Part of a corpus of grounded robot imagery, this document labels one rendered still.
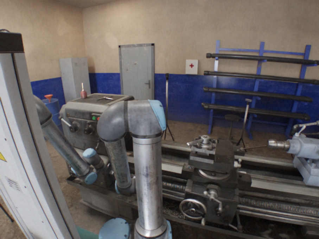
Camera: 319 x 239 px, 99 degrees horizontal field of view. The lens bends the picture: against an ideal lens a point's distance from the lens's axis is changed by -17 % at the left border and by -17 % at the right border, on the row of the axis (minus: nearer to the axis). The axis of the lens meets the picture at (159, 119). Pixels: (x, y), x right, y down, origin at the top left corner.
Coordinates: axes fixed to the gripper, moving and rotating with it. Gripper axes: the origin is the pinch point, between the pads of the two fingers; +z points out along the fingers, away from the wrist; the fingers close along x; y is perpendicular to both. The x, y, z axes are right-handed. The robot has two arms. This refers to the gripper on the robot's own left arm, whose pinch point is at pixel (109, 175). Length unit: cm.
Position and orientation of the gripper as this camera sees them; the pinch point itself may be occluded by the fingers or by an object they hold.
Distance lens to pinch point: 151.8
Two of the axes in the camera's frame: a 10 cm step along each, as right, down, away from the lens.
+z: 2.7, 7.4, 6.2
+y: 3.6, -6.7, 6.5
